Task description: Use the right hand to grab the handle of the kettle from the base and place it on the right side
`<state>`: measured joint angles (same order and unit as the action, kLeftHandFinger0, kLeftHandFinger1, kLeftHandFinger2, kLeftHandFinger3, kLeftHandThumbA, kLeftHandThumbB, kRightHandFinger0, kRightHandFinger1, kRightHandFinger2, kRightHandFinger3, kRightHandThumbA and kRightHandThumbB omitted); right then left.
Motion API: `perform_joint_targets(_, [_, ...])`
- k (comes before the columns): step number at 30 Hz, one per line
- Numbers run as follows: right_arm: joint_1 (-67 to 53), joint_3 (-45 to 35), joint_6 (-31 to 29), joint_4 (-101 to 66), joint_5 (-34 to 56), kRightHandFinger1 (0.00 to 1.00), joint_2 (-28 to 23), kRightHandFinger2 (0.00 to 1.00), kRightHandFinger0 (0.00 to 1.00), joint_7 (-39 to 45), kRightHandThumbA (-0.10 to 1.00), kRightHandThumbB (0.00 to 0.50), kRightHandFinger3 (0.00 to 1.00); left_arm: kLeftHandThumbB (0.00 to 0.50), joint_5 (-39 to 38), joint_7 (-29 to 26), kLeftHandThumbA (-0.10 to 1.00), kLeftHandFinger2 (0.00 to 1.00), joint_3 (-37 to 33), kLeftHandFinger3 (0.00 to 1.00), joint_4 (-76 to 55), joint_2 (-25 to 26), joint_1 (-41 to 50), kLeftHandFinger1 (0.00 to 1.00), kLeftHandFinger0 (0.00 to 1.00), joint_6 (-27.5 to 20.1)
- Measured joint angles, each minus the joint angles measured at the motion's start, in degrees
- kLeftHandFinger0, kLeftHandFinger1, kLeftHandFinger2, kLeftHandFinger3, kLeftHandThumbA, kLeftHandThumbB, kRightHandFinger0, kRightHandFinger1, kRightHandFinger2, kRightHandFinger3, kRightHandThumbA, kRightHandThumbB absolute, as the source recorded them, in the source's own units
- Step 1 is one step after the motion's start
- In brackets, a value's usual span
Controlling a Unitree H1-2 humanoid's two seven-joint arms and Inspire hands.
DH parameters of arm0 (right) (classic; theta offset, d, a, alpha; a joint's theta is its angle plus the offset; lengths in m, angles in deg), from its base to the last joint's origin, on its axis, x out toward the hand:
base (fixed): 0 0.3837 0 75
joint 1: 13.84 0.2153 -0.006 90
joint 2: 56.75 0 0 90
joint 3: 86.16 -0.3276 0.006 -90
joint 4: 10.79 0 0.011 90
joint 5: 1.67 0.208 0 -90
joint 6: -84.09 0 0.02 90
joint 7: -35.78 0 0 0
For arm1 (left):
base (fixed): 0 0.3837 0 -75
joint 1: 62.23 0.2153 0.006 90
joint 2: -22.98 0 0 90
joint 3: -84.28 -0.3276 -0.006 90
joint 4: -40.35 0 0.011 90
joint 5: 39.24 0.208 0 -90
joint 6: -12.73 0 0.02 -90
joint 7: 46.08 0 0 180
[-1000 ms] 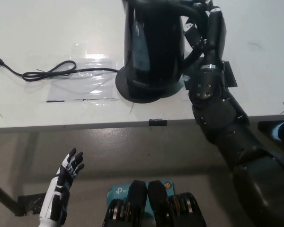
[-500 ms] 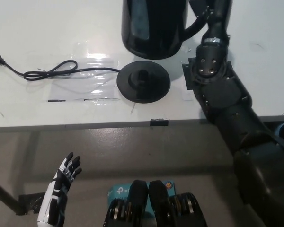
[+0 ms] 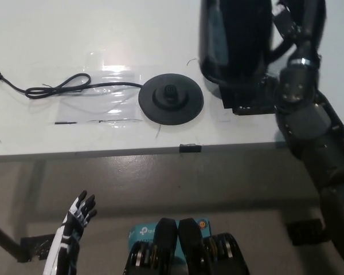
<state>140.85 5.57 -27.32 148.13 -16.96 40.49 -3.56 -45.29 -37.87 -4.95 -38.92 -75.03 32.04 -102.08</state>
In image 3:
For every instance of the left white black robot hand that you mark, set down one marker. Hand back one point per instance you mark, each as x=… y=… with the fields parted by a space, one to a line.
x=70 y=229

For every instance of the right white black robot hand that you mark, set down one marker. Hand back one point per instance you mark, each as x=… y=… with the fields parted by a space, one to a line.
x=306 y=25

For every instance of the round black kettle base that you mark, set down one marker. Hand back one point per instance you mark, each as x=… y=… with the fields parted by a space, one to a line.
x=172 y=100

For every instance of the black table leg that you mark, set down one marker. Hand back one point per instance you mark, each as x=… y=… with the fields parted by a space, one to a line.
x=4 y=239

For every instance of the black tape square patch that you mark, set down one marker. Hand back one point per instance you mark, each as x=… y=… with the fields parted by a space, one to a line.
x=246 y=98

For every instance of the clear plastic tape sheet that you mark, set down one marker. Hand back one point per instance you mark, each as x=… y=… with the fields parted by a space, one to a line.
x=109 y=97

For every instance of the small black tape strip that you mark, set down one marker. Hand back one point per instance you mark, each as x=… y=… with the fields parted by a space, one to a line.
x=190 y=148

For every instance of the teal router box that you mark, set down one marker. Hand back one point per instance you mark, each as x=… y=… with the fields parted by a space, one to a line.
x=142 y=232

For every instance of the black electric kettle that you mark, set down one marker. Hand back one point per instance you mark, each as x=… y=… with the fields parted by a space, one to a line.
x=235 y=43

